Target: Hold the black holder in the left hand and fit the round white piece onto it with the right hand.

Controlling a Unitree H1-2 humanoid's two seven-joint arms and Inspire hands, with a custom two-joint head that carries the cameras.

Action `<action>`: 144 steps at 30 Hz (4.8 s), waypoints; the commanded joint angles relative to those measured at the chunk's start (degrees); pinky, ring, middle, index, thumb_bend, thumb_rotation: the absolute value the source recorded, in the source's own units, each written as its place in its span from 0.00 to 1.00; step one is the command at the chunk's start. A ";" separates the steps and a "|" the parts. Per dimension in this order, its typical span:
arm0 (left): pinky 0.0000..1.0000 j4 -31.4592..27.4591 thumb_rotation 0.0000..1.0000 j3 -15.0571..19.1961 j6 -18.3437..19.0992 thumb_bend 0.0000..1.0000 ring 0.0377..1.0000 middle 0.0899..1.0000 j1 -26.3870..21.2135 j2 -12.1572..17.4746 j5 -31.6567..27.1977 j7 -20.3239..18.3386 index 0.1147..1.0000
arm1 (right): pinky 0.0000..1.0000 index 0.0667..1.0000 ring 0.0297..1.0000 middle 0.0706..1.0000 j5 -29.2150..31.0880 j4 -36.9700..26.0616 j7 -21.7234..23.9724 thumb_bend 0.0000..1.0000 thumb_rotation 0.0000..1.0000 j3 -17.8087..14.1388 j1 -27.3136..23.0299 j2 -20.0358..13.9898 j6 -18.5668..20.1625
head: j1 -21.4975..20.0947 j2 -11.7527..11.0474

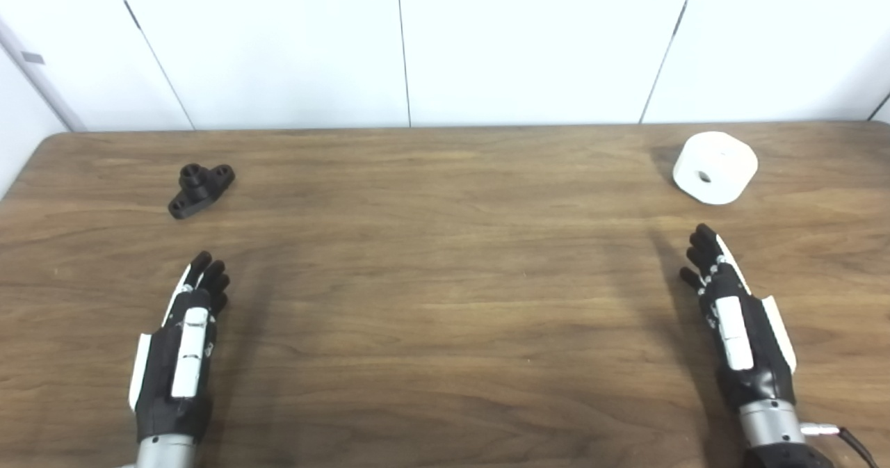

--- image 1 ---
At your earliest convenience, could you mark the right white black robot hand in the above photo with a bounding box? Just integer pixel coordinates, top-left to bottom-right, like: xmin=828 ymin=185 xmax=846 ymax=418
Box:
xmin=679 ymin=223 xmax=798 ymax=413

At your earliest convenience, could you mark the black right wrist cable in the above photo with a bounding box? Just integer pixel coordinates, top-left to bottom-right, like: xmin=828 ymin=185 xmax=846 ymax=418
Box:
xmin=800 ymin=423 xmax=878 ymax=468

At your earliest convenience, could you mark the black flanged holder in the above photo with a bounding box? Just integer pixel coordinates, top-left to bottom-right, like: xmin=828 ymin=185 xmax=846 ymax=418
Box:
xmin=168 ymin=163 xmax=236 ymax=220

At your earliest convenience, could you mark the round white piece with holes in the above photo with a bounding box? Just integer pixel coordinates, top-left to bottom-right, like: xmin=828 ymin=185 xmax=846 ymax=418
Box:
xmin=672 ymin=131 xmax=759 ymax=206

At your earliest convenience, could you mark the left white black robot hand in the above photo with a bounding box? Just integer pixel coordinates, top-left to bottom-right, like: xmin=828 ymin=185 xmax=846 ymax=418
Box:
xmin=129 ymin=250 xmax=232 ymax=444

